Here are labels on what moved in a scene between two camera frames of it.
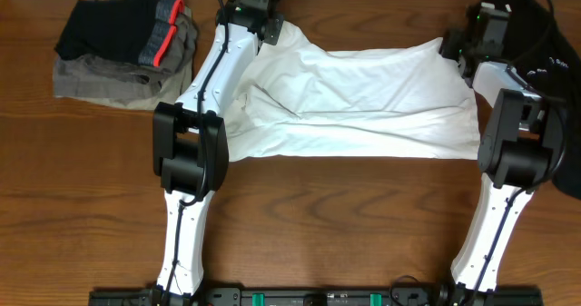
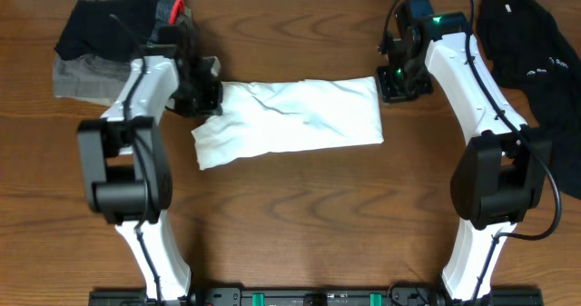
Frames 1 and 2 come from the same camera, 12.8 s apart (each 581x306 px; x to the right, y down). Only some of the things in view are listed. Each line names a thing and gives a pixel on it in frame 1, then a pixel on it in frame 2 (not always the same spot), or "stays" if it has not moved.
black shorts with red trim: [133, 27] stays
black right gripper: [451, 37] -> [389, 93]
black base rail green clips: [521, 297] stays
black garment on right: [549, 58] stays
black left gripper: [277, 24] -> [212, 107]
